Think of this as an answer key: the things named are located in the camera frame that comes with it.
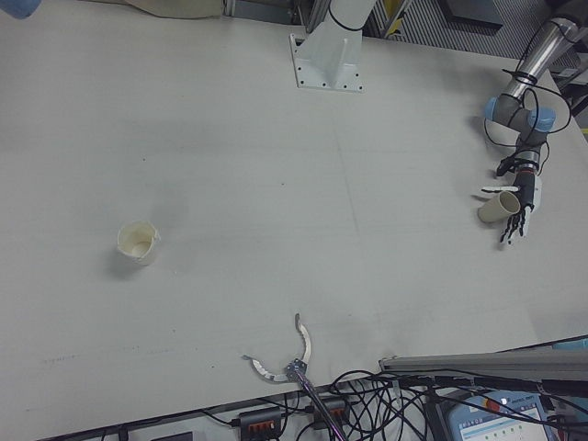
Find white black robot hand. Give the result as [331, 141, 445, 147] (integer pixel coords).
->
[481, 170, 544, 245]

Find tan smooth paper cup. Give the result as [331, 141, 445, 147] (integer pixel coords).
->
[476, 190, 522, 225]

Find white paper cup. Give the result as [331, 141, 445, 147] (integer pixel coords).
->
[116, 220, 162, 267]

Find dark grey box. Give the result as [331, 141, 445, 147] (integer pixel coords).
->
[443, 0, 504, 27]

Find light blue teach pendant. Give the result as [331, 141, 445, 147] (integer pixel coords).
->
[424, 388, 566, 441]

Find black orange connector box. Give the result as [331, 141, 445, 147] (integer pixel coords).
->
[311, 398, 346, 428]
[236, 406, 284, 435]

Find metal curved claw grabber tool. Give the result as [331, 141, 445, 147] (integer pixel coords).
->
[242, 312, 350, 441]

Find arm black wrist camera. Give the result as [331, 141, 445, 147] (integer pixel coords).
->
[495, 154, 520, 179]

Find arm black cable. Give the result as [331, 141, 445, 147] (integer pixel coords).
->
[481, 27, 573, 162]

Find aluminium profile rail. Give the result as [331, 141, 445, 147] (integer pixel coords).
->
[379, 345, 588, 382]

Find thick black cable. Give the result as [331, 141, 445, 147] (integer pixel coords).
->
[431, 374, 588, 391]

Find yellow black striped post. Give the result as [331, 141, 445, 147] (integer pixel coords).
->
[384, 0, 405, 39]

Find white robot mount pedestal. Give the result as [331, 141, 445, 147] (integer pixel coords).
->
[288, 0, 376, 95]

